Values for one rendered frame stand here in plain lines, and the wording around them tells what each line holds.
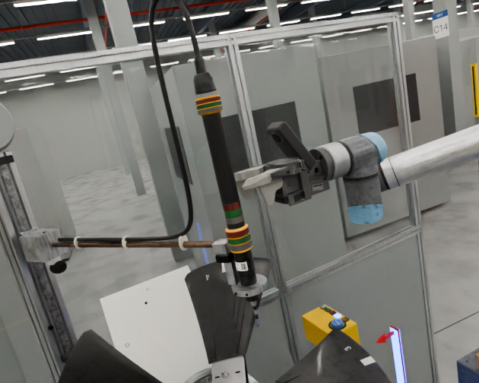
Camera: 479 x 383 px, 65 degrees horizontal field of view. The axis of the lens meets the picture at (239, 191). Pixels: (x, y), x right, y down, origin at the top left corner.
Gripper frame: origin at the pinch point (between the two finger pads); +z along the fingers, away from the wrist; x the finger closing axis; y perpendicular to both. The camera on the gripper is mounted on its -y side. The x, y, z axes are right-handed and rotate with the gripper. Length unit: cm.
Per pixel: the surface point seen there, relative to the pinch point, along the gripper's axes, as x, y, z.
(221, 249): 1.3, 12.2, 5.0
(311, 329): 32, 62, -29
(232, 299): 12.6, 28.9, 1.5
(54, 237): 47, 10, 34
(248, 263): -2.4, 15.2, 1.9
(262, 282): -2.8, 19.8, 0.0
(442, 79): 368, 16, -566
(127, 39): 405, -115, -81
